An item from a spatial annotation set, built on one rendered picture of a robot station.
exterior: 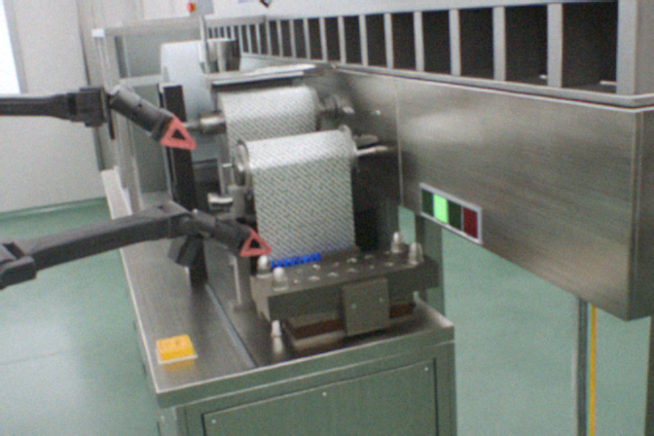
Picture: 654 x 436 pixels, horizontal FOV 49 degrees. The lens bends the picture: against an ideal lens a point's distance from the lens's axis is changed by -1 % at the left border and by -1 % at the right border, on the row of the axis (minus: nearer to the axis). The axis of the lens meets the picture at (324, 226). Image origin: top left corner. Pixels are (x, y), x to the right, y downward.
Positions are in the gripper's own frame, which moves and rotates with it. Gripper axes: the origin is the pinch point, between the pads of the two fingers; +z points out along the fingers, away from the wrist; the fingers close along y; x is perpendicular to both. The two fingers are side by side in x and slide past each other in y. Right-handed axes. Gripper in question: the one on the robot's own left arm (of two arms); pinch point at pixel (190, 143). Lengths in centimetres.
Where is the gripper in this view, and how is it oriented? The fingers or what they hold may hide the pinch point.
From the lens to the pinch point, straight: 170.8
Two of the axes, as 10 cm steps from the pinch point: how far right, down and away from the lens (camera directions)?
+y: 3.0, 2.4, -9.2
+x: 5.5, -8.4, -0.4
